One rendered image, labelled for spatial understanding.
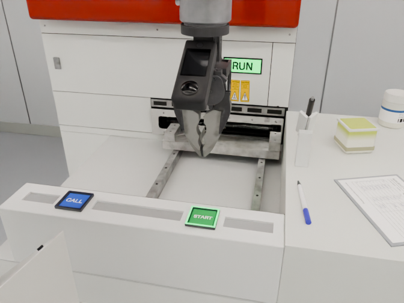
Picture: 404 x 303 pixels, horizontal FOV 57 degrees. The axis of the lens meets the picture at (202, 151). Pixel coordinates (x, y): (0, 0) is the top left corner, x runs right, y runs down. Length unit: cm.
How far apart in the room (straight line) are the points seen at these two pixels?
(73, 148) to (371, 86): 202
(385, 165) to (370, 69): 184
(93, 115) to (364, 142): 89
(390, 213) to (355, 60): 201
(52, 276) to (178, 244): 26
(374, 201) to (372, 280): 17
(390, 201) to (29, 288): 65
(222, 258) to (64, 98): 91
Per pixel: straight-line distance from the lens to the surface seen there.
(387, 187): 86
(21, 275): 47
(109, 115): 134
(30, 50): 329
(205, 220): 69
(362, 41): 270
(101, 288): 85
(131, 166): 116
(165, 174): 105
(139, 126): 132
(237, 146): 113
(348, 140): 95
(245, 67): 116
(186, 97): 49
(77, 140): 145
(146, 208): 74
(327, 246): 67
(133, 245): 72
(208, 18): 53
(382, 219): 76
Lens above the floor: 139
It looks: 28 degrees down
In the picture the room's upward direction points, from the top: straight up
